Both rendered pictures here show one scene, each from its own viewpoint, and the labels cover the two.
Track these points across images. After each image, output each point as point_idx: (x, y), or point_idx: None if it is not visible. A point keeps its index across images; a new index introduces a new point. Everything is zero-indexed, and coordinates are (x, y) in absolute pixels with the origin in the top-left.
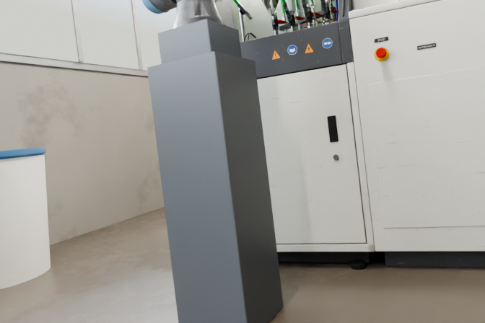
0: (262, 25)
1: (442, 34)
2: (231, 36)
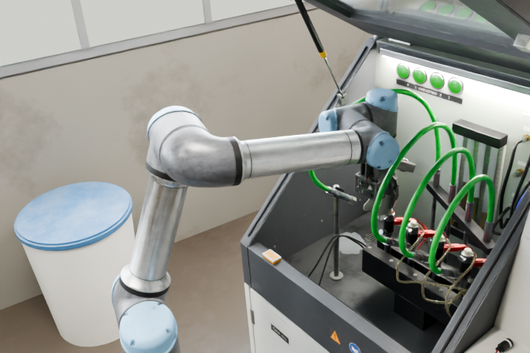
0: (414, 146)
1: None
2: None
